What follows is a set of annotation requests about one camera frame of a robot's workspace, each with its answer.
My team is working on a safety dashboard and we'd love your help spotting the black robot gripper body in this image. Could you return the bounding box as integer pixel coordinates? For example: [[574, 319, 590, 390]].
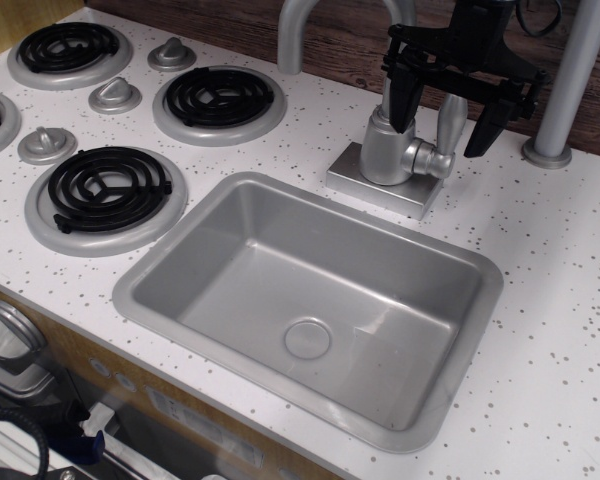
[[383, 1, 548, 121]]

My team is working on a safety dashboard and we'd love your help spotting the silver oven door handle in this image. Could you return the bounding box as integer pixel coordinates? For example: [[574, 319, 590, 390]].
[[0, 300, 47, 375]]

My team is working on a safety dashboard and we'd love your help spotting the silver stove knob lower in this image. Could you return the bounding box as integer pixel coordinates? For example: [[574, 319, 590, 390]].
[[17, 127, 77, 165]]

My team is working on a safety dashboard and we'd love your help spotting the grey plastic sink basin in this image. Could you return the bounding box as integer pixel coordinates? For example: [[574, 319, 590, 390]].
[[112, 172, 504, 454]]

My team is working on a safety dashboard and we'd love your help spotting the silver stove knob middle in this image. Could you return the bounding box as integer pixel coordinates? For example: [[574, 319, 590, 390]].
[[88, 77, 142, 115]]

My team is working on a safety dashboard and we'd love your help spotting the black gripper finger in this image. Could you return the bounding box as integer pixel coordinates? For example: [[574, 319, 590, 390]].
[[464, 98, 515, 158], [388, 67, 424, 133]]

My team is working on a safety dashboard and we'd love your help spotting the black cable top right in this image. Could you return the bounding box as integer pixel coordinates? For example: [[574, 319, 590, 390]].
[[511, 0, 564, 39]]

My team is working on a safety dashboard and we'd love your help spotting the black cable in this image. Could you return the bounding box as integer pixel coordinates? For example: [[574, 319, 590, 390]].
[[0, 402, 91, 480], [511, 0, 564, 39]]

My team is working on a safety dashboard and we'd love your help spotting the top left stove burner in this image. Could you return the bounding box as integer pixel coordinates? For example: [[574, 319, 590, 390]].
[[7, 22, 133, 91]]

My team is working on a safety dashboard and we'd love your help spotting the top right stove burner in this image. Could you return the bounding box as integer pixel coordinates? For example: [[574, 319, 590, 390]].
[[152, 66, 286, 147]]

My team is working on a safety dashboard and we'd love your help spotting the silver stove knob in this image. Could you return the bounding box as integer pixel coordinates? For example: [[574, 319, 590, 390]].
[[88, 77, 142, 115], [17, 127, 77, 165], [147, 37, 196, 72]]

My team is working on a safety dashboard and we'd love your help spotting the silver faucet lever handle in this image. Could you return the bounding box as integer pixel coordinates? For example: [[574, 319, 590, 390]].
[[403, 93, 468, 180]]

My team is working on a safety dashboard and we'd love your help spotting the front stove burner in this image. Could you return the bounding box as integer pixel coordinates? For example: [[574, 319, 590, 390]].
[[24, 146, 188, 257]]

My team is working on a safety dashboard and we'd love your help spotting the grey support pole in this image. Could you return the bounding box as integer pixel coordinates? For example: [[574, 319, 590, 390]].
[[522, 0, 600, 170]]

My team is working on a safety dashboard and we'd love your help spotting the silver stove knob top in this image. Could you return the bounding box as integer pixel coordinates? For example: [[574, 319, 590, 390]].
[[147, 37, 196, 72]]

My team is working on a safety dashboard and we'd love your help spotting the silver toy faucet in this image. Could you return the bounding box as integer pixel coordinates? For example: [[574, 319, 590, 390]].
[[277, 1, 443, 220]]

